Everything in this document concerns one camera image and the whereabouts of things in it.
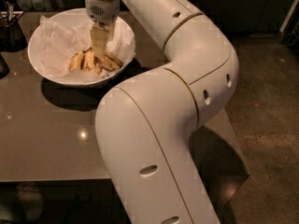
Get small banana middle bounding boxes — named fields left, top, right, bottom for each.
left=82, top=49, right=95, bottom=71

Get dark cabinet fronts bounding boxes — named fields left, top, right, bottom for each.
left=62, top=0, right=293, bottom=34

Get small banana left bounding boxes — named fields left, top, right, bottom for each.
left=69, top=51, right=85, bottom=71

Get black mesh utensil holder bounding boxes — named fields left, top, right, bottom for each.
left=0, top=2, right=27, bottom=52

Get white bowl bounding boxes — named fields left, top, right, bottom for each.
left=27, top=7, right=137, bottom=90

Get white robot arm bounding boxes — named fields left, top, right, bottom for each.
left=85, top=0, right=239, bottom=224

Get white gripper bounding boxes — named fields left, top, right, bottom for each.
left=85, top=0, right=120, bottom=58

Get white paper liner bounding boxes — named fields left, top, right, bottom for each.
left=36, top=14, right=136, bottom=83

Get dark object at left edge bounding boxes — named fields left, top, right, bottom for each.
left=0, top=54, right=9, bottom=79

